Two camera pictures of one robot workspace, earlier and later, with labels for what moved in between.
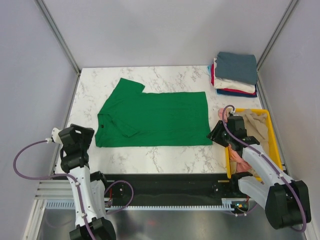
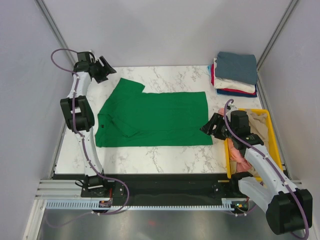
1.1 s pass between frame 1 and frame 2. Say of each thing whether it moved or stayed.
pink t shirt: stayed
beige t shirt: stayed
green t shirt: stayed
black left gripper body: moved
